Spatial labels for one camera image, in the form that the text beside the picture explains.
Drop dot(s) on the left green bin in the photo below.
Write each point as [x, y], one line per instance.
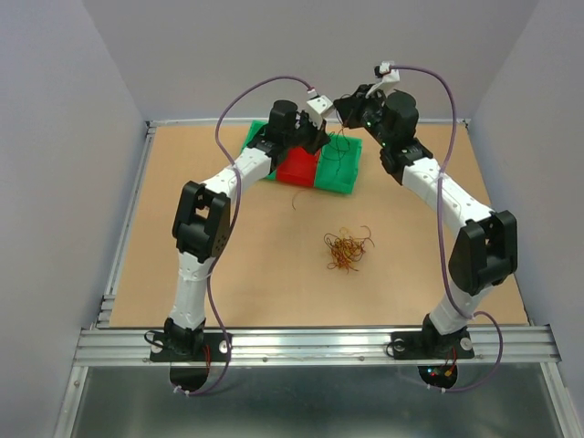
[257, 138]

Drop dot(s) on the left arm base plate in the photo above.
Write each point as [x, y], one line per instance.
[165, 350]

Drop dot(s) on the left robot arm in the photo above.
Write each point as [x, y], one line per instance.
[202, 224]

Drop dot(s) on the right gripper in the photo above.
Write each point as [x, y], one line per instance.
[349, 107]

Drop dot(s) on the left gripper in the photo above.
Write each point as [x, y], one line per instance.
[318, 139]

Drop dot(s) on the right green bin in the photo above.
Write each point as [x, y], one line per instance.
[338, 164]

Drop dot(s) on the aluminium rail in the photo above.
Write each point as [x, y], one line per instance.
[257, 347]

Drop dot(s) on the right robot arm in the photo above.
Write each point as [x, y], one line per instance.
[484, 254]

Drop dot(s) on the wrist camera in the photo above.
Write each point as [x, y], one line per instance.
[387, 77]
[318, 109]

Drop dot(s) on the green bin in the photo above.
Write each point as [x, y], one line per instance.
[257, 138]
[338, 164]

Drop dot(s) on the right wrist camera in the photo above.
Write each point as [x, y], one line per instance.
[387, 77]

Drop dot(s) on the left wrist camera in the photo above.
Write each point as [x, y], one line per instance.
[318, 109]

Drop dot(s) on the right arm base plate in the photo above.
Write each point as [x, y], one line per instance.
[413, 345]

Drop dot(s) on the red bin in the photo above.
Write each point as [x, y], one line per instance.
[299, 168]

